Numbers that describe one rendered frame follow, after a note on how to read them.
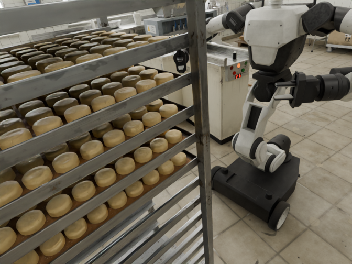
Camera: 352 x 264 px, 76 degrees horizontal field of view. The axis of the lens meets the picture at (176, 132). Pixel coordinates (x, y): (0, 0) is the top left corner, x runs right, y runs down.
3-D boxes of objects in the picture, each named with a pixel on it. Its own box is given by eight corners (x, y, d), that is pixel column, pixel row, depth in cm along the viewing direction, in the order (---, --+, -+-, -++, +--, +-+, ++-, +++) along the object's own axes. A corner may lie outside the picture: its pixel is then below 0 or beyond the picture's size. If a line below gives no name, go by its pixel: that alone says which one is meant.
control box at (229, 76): (224, 80, 195) (224, 65, 188) (245, 74, 205) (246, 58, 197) (227, 81, 193) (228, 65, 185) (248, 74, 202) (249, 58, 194)
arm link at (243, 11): (232, 9, 135) (251, 1, 124) (237, 24, 139) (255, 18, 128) (219, 15, 131) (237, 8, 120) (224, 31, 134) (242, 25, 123)
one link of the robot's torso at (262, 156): (257, 149, 180) (237, 126, 144) (283, 160, 166) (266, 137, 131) (249, 166, 179) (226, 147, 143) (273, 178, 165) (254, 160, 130)
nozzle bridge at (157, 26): (148, 52, 255) (143, 19, 237) (200, 40, 283) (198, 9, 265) (162, 57, 230) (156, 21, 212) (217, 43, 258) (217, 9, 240)
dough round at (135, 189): (145, 184, 66) (144, 179, 65) (141, 198, 62) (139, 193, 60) (129, 184, 67) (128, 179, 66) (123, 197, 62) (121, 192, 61)
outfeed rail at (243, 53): (151, 36, 346) (151, 31, 342) (153, 35, 347) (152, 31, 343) (250, 58, 194) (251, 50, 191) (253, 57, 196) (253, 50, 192)
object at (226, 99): (184, 121, 284) (176, 47, 235) (206, 112, 297) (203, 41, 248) (220, 147, 231) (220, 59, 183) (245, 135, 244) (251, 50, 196)
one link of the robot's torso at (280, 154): (260, 152, 185) (262, 139, 178) (284, 162, 172) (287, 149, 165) (246, 165, 174) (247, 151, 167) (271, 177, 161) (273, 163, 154)
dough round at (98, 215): (110, 206, 60) (108, 201, 59) (106, 222, 56) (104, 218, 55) (91, 209, 60) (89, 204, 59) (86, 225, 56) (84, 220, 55)
